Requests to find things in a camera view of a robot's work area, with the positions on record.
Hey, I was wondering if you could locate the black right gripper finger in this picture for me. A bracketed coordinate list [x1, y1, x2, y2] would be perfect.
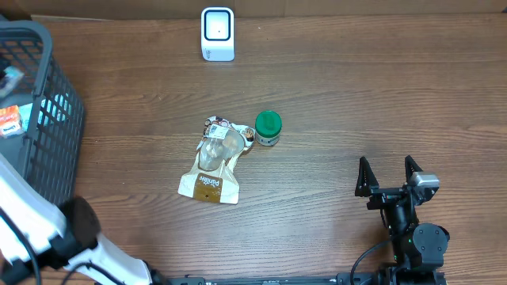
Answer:
[355, 156, 379, 197]
[405, 155, 423, 186]

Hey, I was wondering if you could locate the green lid jar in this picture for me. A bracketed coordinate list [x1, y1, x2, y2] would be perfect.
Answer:
[255, 110, 282, 146]

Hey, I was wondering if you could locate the brown bread pouch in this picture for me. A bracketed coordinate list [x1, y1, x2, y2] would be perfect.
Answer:
[178, 116, 256, 204]

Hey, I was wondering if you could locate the teal gum packet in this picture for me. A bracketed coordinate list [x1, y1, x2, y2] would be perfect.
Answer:
[0, 66, 25, 98]

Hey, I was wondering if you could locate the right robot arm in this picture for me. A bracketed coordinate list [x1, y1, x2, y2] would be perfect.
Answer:
[349, 155, 450, 285]

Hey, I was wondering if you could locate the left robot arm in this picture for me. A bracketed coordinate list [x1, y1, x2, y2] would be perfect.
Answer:
[1, 158, 168, 285]

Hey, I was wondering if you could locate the white barcode scanner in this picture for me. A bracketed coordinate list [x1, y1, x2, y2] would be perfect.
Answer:
[200, 6, 235, 62]

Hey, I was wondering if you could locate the grey plastic shopping basket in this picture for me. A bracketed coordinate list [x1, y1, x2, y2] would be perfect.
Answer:
[1, 21, 86, 205]

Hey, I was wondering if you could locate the orange snack packet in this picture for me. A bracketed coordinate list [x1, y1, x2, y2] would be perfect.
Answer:
[1, 105, 24, 139]

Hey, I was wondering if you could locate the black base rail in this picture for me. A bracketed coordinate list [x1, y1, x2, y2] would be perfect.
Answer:
[166, 272, 448, 285]

